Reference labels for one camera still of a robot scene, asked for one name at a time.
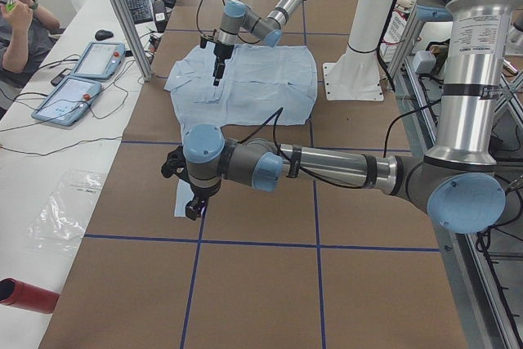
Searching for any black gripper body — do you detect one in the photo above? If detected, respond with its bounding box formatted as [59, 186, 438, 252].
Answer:
[190, 188, 217, 204]
[213, 41, 234, 63]

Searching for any light blue button shirt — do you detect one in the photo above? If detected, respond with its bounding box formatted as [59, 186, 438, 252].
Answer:
[163, 43, 318, 217]

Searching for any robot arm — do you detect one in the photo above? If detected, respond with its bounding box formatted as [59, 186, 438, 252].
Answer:
[209, 0, 306, 86]
[185, 0, 436, 248]

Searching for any black keyboard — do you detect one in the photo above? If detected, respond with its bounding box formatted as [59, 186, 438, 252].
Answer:
[124, 0, 154, 25]

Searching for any upper blue teach pendant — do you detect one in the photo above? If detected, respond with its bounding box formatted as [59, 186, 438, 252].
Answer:
[71, 42, 126, 81]

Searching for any blue teach pendant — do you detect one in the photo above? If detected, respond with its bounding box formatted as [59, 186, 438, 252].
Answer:
[31, 76, 102, 127]
[71, 42, 126, 81]

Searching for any black computer mouse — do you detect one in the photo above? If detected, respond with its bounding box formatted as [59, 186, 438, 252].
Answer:
[95, 29, 114, 41]

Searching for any clear plastic bag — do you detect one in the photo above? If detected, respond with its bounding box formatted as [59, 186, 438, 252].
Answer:
[25, 169, 107, 257]

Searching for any lower blue teach pendant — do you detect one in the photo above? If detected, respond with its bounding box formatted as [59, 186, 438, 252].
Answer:
[31, 76, 102, 127]

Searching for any black smartphone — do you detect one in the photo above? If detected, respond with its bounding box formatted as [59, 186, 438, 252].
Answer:
[50, 69, 71, 87]

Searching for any seated person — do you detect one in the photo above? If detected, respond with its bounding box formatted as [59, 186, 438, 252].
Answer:
[1, 0, 60, 91]

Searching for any red cylindrical bottle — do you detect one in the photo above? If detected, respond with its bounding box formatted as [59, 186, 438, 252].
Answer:
[1, 278, 60, 314]

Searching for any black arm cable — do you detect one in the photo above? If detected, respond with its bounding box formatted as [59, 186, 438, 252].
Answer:
[195, 0, 228, 38]
[228, 106, 446, 190]

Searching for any white central pedestal column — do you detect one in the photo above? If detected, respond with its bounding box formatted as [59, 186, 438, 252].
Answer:
[323, 0, 396, 101]

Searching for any aluminium frame post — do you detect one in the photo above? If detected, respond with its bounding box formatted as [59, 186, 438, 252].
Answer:
[110, 0, 152, 82]

